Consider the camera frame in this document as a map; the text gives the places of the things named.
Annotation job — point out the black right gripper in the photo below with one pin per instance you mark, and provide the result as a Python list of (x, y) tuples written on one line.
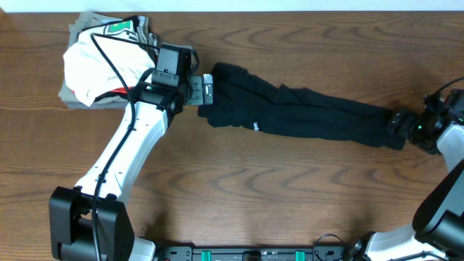
[(404, 127)]

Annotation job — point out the white folded shirt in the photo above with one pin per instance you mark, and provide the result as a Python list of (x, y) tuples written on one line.
[(87, 73)]

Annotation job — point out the red and black folded garment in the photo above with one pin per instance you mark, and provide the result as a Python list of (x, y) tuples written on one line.
[(118, 95)]

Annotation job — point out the black t-shirt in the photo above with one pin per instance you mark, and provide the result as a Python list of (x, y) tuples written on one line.
[(242, 99)]

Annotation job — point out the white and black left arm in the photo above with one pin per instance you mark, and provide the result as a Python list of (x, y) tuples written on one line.
[(90, 220)]

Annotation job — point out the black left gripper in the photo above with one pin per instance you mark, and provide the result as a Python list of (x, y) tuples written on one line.
[(199, 97)]

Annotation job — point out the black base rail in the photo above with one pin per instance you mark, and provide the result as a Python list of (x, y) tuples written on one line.
[(188, 253)]

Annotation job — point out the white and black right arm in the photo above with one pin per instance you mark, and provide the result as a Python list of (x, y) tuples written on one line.
[(436, 232)]

